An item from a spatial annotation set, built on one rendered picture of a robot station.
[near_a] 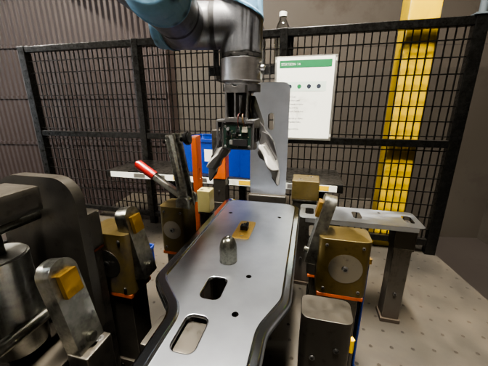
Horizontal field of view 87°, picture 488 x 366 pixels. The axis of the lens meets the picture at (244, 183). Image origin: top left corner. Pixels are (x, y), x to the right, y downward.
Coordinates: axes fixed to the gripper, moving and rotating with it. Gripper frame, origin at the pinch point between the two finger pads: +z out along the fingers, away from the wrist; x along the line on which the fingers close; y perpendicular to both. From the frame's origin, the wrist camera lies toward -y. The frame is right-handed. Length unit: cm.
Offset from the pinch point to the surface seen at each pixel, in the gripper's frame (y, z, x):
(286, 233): -0.3, 11.2, 9.7
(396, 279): -12.6, 27.5, 38.3
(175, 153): 1.7, -6.1, -15.0
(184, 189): 1.8, 2.1, -13.5
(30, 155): -159, 35, -269
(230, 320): 26.3, 11.0, 4.4
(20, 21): -163, -89, -249
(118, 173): -33, 10, -59
